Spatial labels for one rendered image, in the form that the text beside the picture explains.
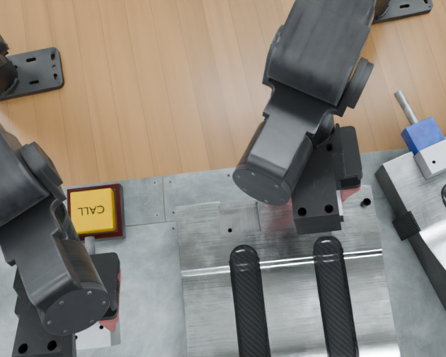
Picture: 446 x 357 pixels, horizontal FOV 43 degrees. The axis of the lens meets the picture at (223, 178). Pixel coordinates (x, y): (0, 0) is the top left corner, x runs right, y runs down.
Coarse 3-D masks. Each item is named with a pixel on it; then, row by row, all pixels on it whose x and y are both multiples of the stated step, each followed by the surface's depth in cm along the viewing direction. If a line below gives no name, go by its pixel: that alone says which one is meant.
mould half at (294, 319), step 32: (192, 224) 74; (288, 224) 74; (352, 224) 74; (192, 256) 73; (224, 256) 73; (288, 256) 73; (352, 256) 73; (192, 288) 73; (224, 288) 72; (288, 288) 72; (352, 288) 72; (384, 288) 72; (192, 320) 72; (224, 320) 72; (288, 320) 71; (320, 320) 71; (384, 320) 71; (192, 352) 71; (224, 352) 71; (288, 352) 70; (320, 352) 70; (384, 352) 70
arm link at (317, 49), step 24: (312, 0) 46; (336, 0) 46; (360, 0) 46; (288, 24) 47; (312, 24) 46; (336, 24) 46; (360, 24) 46; (288, 48) 47; (312, 48) 46; (336, 48) 46; (360, 48) 46; (288, 72) 48; (312, 72) 47; (336, 72) 46; (336, 96) 47
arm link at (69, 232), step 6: (60, 204) 52; (60, 210) 52; (66, 210) 52; (60, 216) 51; (66, 216) 51; (60, 222) 50; (66, 222) 51; (66, 228) 51; (72, 228) 53; (66, 234) 49; (72, 234) 53; (78, 240) 54
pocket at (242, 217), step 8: (248, 200) 76; (224, 208) 77; (232, 208) 77; (240, 208) 77; (248, 208) 77; (256, 208) 77; (224, 216) 77; (232, 216) 77; (240, 216) 77; (248, 216) 77; (256, 216) 77; (224, 224) 77; (232, 224) 77; (240, 224) 77; (248, 224) 77; (256, 224) 77; (224, 232) 77; (232, 232) 77; (240, 232) 77
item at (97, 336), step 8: (88, 240) 69; (88, 248) 69; (88, 328) 65; (96, 328) 65; (104, 328) 65; (80, 336) 65; (88, 336) 65; (96, 336) 65; (104, 336) 64; (112, 336) 65; (80, 344) 64; (88, 344) 64; (96, 344) 64; (104, 344) 64; (112, 344) 65
